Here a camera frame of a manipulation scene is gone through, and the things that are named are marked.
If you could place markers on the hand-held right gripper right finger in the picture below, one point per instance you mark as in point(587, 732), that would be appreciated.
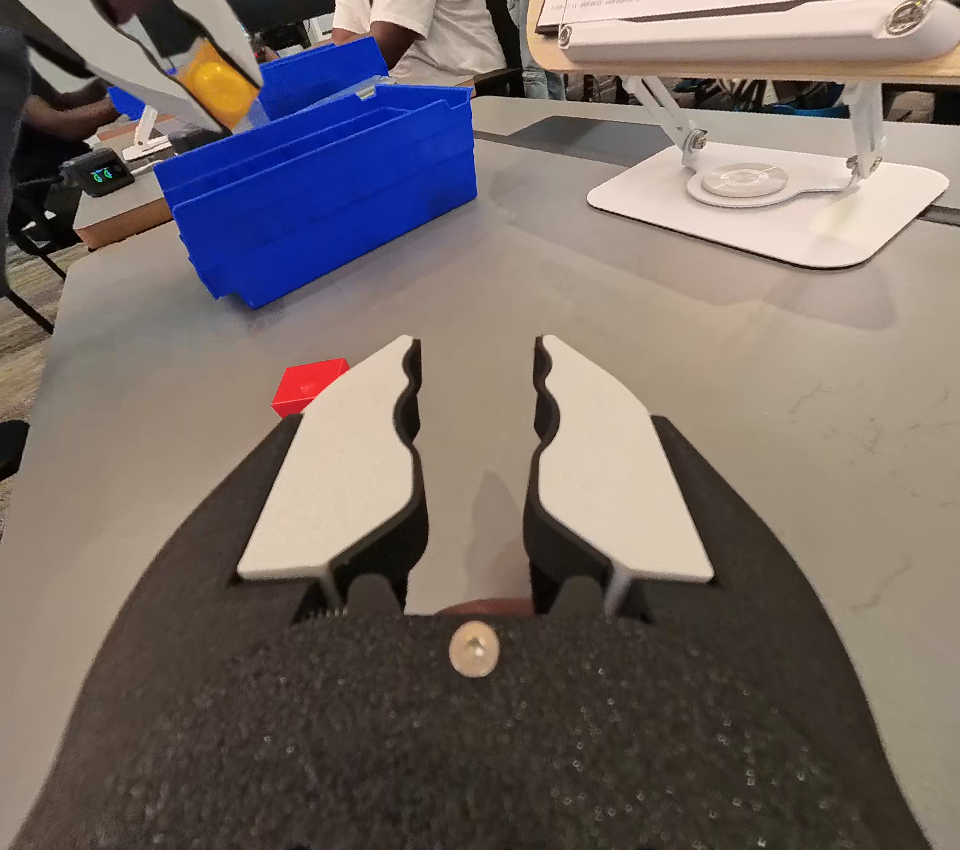
point(615, 475)

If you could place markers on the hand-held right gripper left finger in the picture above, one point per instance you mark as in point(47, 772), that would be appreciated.
point(337, 475)

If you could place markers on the red one-stud block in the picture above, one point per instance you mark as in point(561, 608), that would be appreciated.
point(307, 385)

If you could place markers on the orange one-stud block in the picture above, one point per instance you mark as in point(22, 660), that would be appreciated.
point(217, 89)

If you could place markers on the blue plastic bin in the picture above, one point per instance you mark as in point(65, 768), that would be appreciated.
point(337, 205)
point(322, 74)

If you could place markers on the grey desk with wooden edge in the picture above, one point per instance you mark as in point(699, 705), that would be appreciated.
point(120, 213)

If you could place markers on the white tilting stand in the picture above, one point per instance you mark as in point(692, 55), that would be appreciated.
point(787, 220)
point(146, 138)

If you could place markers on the black device green lights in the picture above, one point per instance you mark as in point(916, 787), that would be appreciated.
point(101, 174)

